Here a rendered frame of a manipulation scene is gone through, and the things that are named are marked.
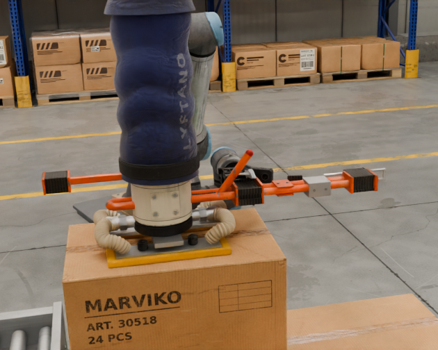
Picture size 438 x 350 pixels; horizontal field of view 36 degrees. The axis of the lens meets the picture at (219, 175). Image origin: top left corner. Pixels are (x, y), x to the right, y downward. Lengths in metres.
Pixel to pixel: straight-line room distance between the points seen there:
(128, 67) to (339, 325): 1.14
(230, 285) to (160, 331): 0.23
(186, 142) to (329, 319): 0.88
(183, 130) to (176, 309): 0.48
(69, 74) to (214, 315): 7.28
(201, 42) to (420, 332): 1.20
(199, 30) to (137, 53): 0.58
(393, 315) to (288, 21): 8.69
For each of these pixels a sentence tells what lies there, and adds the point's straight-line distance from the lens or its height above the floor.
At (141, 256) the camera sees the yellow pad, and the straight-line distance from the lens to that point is 1.84.
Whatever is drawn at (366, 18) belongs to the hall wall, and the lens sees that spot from 11.28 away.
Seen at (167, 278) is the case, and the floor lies 0.92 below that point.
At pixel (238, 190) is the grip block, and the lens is 1.91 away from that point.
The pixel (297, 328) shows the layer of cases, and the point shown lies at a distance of 2.30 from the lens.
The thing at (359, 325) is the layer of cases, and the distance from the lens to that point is 2.34.
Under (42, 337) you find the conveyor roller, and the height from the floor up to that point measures 0.55.
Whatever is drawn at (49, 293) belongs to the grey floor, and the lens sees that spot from 3.87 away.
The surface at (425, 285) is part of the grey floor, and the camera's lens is 3.86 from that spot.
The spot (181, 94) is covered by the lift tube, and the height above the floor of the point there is 1.39.
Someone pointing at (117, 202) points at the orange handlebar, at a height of 1.08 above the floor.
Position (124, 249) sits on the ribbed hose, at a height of 0.98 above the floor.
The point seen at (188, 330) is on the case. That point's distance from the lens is 1.89.
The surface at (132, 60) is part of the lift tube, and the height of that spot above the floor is 1.49.
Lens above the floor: 1.72
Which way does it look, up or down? 18 degrees down
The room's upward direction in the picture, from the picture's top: 2 degrees counter-clockwise
